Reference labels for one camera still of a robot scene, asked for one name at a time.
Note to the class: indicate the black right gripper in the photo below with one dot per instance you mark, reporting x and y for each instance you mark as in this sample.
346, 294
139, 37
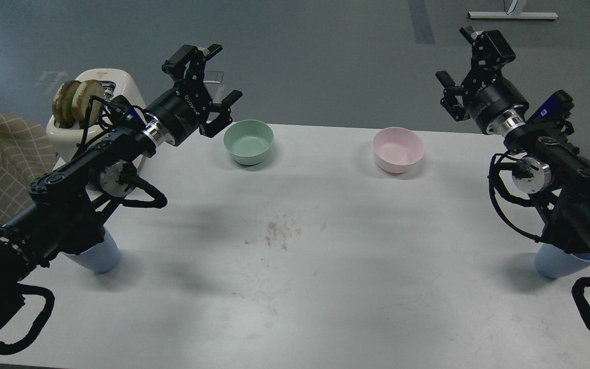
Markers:
484, 94

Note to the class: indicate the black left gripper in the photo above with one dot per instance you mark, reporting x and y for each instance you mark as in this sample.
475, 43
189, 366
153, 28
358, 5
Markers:
187, 107

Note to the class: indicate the light blue cup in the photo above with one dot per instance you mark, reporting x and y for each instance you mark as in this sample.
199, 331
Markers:
100, 258
552, 262

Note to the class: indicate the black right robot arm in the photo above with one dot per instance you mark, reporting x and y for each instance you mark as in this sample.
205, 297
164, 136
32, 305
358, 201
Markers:
540, 185

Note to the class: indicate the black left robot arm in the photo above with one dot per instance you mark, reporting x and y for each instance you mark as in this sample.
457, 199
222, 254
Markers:
72, 203

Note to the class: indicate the green bowl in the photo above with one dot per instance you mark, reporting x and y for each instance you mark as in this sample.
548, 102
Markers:
249, 142

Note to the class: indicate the white table leg base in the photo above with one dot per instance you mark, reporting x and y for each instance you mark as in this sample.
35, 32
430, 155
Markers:
515, 10

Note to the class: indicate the cream toaster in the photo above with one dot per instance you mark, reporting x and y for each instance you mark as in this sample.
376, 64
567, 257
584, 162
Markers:
115, 82

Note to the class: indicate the pink bowl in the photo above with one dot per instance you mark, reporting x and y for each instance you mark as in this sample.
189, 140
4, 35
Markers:
397, 150

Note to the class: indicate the toast slice left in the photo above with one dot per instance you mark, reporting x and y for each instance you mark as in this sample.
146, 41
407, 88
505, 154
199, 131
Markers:
62, 104

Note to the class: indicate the blue camera on right wrist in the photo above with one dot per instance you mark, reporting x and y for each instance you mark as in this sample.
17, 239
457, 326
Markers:
558, 106

